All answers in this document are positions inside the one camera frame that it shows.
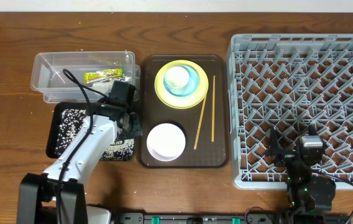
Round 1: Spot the white rice bowl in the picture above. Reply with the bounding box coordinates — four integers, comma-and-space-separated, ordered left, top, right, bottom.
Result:
146, 123, 186, 162

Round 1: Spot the green yellow snack wrapper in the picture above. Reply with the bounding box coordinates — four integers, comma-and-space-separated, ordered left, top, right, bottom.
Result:
84, 68, 124, 84

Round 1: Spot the wooden chopstick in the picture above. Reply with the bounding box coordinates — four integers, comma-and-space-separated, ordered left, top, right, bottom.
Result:
211, 75, 216, 142
194, 95, 207, 150

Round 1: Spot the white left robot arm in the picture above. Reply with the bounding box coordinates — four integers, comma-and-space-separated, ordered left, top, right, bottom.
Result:
17, 103, 142, 223

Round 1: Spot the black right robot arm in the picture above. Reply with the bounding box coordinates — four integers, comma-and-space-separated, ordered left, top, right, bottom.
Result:
265, 125, 336, 223

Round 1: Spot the grey dishwasher rack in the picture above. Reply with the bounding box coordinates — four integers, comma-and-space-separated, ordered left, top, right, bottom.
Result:
226, 34, 353, 190

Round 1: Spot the black waste tray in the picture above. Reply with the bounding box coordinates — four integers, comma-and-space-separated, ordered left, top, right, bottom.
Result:
45, 101, 137, 162

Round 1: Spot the pile of rice grains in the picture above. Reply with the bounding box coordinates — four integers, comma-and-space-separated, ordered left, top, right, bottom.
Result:
55, 109, 135, 161

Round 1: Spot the yellow plate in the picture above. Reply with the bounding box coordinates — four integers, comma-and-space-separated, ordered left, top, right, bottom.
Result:
154, 60, 209, 109

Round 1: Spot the white cup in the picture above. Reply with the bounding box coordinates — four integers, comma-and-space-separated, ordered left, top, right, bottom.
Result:
165, 66, 190, 90

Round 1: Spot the clear plastic bin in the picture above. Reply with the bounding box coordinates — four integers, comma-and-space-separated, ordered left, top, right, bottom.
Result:
30, 51, 140, 103

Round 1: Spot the dark brown tray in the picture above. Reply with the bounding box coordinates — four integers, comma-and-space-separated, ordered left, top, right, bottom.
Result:
136, 55, 230, 169

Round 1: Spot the light blue bowl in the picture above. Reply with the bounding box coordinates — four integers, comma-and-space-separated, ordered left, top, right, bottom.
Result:
163, 65, 199, 96

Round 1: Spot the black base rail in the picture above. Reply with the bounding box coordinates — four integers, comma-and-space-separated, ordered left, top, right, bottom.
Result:
111, 212, 350, 224

